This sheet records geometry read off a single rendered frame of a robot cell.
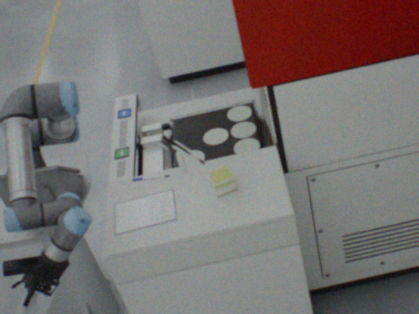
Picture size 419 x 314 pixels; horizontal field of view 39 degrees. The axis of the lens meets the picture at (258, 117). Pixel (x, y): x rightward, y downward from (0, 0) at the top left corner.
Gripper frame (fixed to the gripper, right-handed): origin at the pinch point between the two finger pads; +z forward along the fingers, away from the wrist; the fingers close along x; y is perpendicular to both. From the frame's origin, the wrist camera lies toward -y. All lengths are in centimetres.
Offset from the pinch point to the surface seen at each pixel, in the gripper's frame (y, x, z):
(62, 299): 58, 76, 49
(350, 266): 135, 19, -46
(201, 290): 56, -1, -24
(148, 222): 28.6, 9.8, -35.5
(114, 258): 22.4, 3.7, -22.6
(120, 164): 27, 45, -36
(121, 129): 29, 67, -42
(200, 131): 52, 53, -60
